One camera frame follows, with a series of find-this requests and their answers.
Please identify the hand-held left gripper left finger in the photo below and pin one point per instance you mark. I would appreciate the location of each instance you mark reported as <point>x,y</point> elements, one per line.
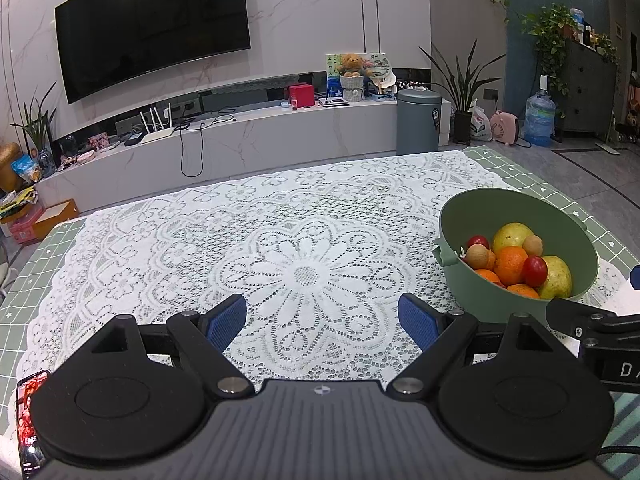
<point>225,322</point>

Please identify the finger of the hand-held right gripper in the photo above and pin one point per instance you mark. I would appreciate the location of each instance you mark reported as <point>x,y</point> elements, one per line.
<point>590,319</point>
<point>636,278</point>

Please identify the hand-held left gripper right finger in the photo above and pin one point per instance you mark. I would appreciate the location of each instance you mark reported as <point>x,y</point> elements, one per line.
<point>419,322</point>

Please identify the red cherry tomato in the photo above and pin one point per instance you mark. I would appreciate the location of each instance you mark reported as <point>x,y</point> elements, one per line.
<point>477,240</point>
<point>535,270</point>

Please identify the brown kiwi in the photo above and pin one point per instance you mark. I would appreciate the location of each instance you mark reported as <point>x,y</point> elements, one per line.
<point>532,245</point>
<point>476,256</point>

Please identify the green colander bowl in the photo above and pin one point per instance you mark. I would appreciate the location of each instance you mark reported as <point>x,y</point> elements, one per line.
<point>460,220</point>

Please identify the teal striped cloth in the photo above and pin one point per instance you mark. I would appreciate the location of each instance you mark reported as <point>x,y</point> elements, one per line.
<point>625,425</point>

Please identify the white lace tablecloth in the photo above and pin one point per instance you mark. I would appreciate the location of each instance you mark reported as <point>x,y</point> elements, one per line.
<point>150,250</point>

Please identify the blue water bottle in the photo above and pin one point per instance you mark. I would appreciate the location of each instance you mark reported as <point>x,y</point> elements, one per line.
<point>539,120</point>

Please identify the grey cabinet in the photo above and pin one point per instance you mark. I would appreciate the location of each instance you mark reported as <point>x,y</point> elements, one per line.
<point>590,90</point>

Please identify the white marble media console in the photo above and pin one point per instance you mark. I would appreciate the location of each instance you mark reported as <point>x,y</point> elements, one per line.
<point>275,135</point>

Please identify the orange cardboard box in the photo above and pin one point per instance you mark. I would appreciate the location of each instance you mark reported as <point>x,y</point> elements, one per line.
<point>57,217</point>

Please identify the grey trash bin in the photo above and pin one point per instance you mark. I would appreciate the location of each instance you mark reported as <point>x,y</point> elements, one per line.
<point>419,122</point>

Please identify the pink heater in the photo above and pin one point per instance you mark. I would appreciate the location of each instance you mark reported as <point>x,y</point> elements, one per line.
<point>504,127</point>

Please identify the white router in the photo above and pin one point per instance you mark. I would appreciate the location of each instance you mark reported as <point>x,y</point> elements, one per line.
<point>157,132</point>

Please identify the white plastic bag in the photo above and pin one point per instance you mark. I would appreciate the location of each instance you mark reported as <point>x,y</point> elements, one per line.
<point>480,125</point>

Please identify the smartphone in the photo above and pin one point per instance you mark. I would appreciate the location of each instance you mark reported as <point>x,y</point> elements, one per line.
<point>27,410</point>

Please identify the long-leaf potted plant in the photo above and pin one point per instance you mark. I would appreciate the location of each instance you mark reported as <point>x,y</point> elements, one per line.
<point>460,105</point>

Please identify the pink box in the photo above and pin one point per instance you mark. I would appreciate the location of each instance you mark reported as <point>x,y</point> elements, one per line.
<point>25,227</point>

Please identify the red box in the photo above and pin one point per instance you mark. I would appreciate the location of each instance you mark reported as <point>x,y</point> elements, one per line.
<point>301,96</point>

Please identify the blue carton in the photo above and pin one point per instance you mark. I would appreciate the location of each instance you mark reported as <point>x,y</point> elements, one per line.
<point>335,89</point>

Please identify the blue snack bag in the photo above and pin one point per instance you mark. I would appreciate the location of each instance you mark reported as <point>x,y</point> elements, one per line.
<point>26,167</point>

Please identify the teddy bear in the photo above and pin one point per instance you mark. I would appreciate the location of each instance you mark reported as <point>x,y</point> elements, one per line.
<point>351,77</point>

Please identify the leafy green plant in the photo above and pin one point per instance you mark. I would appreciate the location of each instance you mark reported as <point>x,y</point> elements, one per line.
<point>547,30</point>

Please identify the golden soft toy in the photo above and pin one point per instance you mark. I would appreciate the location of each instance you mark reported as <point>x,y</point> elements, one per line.
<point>9,167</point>

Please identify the small potted plant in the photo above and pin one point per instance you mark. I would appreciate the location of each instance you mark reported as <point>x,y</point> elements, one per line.
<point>39,130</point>

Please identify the black wall television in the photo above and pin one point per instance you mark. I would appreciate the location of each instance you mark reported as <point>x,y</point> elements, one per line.
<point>150,25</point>

